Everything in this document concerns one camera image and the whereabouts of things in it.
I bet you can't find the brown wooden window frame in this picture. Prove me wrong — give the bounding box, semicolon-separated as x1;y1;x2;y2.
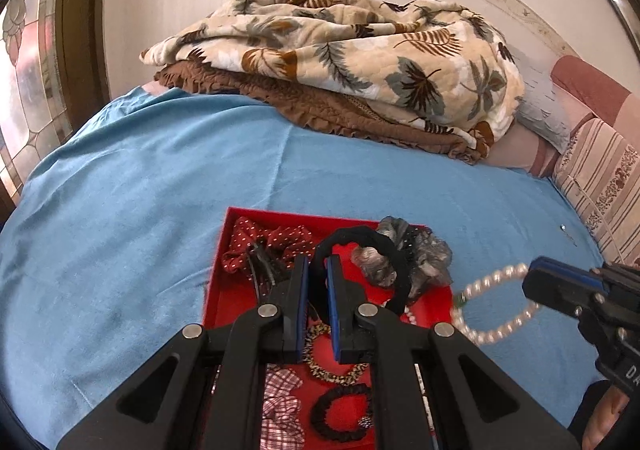
52;0;113;131

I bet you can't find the pink pillow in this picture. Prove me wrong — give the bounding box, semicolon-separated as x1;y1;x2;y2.
550;55;632;131

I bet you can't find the cream leaf print blanket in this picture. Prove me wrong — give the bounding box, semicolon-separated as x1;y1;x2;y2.
140;0;525;153

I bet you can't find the black hair tie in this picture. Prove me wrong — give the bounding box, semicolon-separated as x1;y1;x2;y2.
309;225;416;315

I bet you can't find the red white plaid scrunchie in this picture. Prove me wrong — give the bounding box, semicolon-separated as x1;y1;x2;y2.
260;365;306;450

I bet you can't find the stained glass window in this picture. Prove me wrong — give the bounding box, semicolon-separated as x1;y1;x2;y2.
0;0;68;201

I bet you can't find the brown ruffled blanket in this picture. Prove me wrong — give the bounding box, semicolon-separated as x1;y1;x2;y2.
154;61;488;166

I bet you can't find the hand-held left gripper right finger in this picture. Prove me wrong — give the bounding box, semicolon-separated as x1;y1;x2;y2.
325;254;578;450

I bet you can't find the grey patterned scrunchie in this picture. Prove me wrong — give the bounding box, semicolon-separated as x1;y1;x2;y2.
350;216;453;301

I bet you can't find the pale pink bed sheet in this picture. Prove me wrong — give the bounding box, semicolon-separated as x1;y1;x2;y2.
487;123;558;178

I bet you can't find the white pearl bracelet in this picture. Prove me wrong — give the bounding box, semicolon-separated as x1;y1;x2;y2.
450;263;542;347
385;300;420;328

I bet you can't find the leopard print hair tie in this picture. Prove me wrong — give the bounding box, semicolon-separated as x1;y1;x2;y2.
302;323;368;385

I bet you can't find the black hair clip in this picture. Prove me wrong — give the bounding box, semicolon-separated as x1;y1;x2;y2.
245;243;293;303

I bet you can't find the striped floral pillow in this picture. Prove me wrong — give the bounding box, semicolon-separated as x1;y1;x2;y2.
552;117;640;267

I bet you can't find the red tray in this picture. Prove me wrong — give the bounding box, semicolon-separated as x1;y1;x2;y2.
200;207;458;450

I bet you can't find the black scrunchie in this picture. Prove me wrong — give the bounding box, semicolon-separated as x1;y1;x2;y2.
310;384;375;443

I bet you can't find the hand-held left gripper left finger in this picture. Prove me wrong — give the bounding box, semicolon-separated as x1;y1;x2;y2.
57;256;311;450

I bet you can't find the dark red dotted scrunchie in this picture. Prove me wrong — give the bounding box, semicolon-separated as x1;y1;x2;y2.
221;216;317;281

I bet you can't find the person's right hand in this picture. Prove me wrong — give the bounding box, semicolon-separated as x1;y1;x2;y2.
582;387;633;450

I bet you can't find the blue bed sheet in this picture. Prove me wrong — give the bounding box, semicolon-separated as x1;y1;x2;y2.
0;86;608;450

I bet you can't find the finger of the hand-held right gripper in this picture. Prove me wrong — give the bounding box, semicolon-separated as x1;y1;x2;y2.
530;256;608;291
522;270;596;317

